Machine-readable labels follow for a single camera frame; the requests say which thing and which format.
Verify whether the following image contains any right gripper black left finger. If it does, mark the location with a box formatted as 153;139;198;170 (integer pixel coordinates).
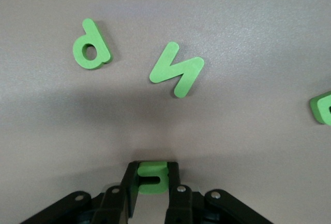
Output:
89;161;138;224

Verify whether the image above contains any green foam letter u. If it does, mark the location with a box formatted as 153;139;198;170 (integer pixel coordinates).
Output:
137;161;170;195

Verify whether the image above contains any green foam letter N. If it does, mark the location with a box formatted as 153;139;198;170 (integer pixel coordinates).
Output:
149;41;205;98

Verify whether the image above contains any green foam letter B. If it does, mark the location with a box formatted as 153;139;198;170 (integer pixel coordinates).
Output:
309;91;331;126

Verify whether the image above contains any green foam letter p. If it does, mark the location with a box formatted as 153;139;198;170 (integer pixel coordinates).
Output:
72;18;114;71

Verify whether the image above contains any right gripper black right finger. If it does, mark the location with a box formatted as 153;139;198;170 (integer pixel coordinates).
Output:
165;161;193;224

